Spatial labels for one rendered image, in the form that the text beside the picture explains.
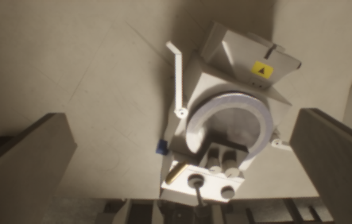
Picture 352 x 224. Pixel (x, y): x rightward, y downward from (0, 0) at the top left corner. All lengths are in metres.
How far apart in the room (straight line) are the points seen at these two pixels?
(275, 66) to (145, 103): 0.18
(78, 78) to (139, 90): 0.09
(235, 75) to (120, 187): 0.31
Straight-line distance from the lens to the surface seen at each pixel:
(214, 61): 0.22
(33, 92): 0.36
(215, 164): 0.20
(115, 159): 0.38
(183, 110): 0.19
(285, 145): 0.25
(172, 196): 0.31
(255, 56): 0.21
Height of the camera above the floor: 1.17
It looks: 60 degrees down
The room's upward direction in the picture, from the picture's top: 179 degrees clockwise
